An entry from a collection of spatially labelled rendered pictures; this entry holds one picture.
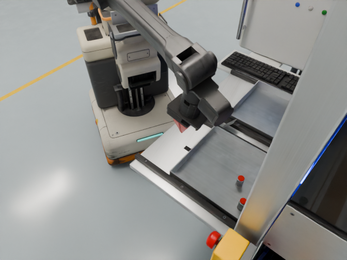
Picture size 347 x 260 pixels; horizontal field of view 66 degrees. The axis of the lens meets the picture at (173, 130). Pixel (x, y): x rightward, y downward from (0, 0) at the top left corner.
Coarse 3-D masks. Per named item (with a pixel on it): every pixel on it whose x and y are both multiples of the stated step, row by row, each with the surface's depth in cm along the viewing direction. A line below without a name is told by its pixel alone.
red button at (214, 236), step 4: (212, 232) 63; (216, 232) 63; (208, 236) 63; (212, 236) 62; (216, 236) 62; (208, 240) 62; (212, 240) 62; (216, 240) 62; (208, 244) 62; (212, 244) 62; (216, 244) 63; (212, 248) 63
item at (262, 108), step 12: (264, 84) 115; (252, 96) 114; (264, 96) 114; (276, 96) 114; (288, 96) 111; (240, 108) 110; (252, 108) 110; (264, 108) 110; (276, 108) 110; (240, 120) 101; (252, 120) 105; (264, 120) 105; (276, 120) 105; (264, 132) 97
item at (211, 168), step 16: (208, 144) 97; (224, 144) 97; (240, 144) 96; (192, 160) 93; (208, 160) 93; (224, 160) 93; (240, 160) 93; (256, 160) 93; (176, 176) 85; (192, 176) 88; (208, 176) 88; (224, 176) 88; (256, 176) 88; (208, 192) 84; (224, 192) 84; (240, 192) 84; (224, 208) 77
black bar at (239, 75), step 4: (232, 72) 124; (236, 72) 123; (240, 72) 123; (236, 76) 124; (240, 76) 122; (244, 76) 121; (248, 76) 121; (248, 80) 121; (252, 80) 119; (256, 80) 119
